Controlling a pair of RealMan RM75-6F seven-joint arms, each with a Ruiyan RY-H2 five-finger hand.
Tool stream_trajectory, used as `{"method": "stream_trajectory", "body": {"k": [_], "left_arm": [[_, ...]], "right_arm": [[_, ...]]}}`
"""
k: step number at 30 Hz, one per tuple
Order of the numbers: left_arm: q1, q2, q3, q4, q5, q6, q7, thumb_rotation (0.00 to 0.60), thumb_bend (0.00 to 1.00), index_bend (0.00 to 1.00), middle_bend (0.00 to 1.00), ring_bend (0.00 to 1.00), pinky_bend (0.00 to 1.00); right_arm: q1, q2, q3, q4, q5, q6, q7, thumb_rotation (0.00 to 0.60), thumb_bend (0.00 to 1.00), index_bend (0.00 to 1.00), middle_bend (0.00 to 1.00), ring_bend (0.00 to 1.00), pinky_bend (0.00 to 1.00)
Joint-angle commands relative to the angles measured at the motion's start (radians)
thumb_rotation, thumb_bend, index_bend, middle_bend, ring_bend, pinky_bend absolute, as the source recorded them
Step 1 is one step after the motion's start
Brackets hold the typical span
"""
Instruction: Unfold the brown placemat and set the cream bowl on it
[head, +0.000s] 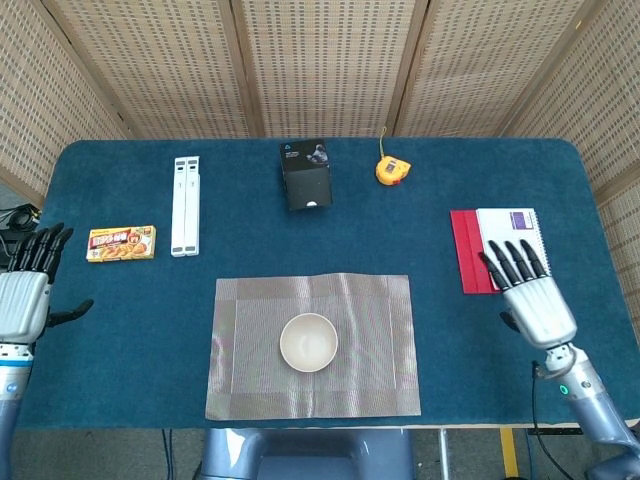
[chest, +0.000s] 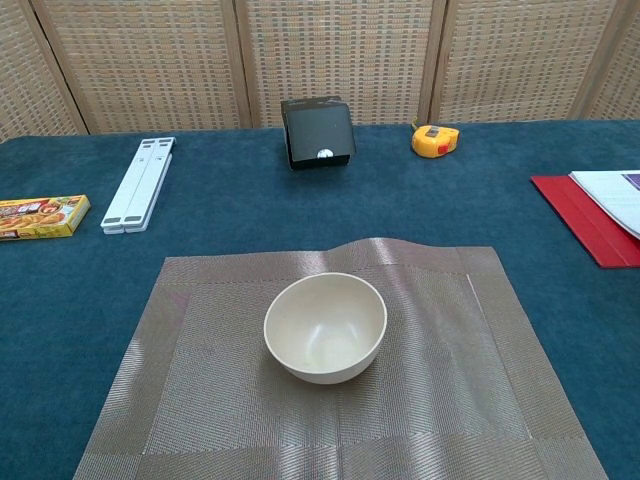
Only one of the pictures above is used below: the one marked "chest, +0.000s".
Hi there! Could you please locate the yellow tape measure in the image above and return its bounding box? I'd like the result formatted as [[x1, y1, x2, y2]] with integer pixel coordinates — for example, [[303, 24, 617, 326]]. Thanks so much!
[[411, 117, 461, 159]]

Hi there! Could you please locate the beige bowl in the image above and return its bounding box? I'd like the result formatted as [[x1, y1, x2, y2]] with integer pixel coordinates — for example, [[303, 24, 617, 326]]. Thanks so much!
[[263, 272, 389, 386]]

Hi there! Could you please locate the yellow curry roux box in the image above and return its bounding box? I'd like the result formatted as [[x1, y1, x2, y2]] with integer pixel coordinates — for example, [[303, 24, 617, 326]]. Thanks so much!
[[0, 194, 92, 242]]

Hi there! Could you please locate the blue felt table cover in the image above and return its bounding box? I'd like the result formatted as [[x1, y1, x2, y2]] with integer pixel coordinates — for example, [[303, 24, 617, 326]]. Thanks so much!
[[0, 118, 640, 480]]

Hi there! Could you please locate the white spiral notebook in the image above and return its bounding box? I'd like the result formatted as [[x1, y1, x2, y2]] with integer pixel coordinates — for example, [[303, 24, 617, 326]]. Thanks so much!
[[568, 170, 640, 241]]

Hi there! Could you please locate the white folding stand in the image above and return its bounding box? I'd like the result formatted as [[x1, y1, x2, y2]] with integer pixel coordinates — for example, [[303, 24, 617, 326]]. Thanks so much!
[[100, 136, 177, 235]]

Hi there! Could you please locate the red folder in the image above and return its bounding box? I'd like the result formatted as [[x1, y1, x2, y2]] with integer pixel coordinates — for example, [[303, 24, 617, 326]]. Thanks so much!
[[530, 174, 640, 270]]

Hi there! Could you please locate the grey-brown woven placemat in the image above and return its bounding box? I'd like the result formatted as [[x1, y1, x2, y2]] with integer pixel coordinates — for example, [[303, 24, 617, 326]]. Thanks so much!
[[73, 237, 609, 480]]

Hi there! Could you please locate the black product box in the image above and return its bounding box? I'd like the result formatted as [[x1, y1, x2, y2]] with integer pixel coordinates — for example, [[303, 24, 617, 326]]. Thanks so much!
[[279, 95, 357, 172]]

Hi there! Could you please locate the woven bamboo folding screen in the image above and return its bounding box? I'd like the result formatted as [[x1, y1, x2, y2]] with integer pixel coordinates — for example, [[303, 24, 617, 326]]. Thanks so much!
[[0, 0, 640, 144]]

